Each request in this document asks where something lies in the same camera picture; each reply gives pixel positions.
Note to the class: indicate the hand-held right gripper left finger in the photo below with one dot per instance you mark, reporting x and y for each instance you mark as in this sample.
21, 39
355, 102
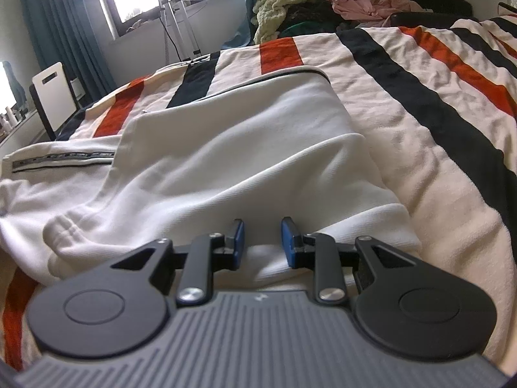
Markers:
239, 243

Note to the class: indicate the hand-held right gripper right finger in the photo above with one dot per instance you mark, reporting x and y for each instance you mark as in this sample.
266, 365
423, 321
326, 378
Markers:
287, 243

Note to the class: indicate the white garment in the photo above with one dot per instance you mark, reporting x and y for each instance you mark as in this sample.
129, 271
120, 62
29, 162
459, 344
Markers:
242, 149

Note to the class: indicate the dark clothes pile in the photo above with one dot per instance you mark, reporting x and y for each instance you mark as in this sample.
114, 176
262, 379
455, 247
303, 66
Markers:
319, 12

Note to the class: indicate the orange black striped blanket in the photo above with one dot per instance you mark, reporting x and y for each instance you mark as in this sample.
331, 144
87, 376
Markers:
428, 169

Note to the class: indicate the green cloth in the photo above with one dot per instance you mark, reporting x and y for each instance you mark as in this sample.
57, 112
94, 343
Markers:
307, 29

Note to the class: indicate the teal curtain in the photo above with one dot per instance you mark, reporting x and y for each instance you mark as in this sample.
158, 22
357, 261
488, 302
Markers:
60, 28
244, 8

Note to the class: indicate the white chair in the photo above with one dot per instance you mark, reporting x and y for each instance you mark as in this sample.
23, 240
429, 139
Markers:
52, 93

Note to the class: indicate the garment steamer stand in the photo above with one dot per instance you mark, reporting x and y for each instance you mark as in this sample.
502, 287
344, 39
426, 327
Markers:
171, 12

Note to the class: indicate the cream knit cloth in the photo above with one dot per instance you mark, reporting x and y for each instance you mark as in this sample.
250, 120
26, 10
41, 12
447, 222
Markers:
282, 0

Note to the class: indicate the group of small bottles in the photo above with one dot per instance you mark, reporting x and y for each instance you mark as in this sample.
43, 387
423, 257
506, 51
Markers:
10, 119

